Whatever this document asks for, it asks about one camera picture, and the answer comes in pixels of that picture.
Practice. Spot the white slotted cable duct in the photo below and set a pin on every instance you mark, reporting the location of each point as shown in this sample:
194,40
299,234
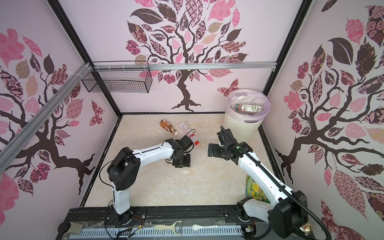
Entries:
150,232

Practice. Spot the green beverage can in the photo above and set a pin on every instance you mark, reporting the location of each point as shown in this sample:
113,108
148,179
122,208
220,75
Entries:
306,229

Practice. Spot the clear bottle red cap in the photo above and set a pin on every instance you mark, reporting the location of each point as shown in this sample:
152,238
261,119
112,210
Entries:
189,132

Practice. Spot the aluminium frame bar back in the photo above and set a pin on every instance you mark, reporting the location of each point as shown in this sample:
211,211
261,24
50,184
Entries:
199,66

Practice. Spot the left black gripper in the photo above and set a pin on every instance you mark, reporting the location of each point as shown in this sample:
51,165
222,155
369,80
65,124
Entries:
187,163

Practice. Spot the black wire wall basket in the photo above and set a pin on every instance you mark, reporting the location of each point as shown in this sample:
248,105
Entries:
119,77

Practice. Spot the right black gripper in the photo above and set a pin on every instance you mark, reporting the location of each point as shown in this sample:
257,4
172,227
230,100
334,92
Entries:
215,153

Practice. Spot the aluminium frame bar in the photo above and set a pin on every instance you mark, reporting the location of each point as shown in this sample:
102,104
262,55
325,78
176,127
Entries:
199,66
11,150

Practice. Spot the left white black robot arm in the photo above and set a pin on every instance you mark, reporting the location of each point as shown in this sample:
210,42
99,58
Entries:
124,169

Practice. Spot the cream vegetable peeler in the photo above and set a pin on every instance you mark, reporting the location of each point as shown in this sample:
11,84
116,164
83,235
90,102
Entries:
176,227

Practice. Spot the green snack packet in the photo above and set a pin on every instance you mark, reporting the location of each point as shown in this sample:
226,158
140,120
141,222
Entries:
253,190

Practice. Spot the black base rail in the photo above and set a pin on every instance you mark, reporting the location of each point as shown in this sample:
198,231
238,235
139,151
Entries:
230,214

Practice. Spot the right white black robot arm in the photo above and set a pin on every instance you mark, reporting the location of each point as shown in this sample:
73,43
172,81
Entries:
286,213

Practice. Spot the aluminium frame bar left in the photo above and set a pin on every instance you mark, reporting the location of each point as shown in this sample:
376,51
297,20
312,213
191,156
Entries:
11,150

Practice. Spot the white red label bottle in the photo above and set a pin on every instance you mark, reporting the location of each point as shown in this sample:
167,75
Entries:
248,108

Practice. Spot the cream trash bin purple liner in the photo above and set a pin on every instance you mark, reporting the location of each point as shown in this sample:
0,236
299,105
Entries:
244,127

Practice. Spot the white plastic spoon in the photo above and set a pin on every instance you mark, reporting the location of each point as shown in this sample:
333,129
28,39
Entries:
196,227

